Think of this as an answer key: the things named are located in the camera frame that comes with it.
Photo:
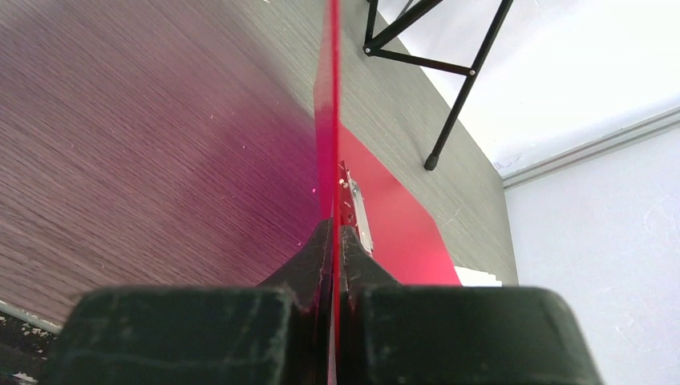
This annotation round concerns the black music stand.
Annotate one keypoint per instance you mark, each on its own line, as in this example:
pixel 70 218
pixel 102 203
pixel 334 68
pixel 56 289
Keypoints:
pixel 374 46

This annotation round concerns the stack of white paper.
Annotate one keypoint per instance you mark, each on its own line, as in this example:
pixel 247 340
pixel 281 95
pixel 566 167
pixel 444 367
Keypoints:
pixel 476 278

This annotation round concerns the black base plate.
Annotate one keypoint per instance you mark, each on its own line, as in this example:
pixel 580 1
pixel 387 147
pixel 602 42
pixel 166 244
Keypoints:
pixel 26 341

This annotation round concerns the metal folder clip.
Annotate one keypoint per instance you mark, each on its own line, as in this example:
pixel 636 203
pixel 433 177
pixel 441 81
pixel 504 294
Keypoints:
pixel 353 209

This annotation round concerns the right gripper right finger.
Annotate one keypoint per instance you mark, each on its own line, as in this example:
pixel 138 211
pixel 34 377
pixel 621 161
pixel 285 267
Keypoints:
pixel 390 333

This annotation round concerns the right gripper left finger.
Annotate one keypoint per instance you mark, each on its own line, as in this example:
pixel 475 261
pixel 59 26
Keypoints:
pixel 277 332

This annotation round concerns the red plastic folder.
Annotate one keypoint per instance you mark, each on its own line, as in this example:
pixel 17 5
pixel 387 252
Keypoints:
pixel 407 242

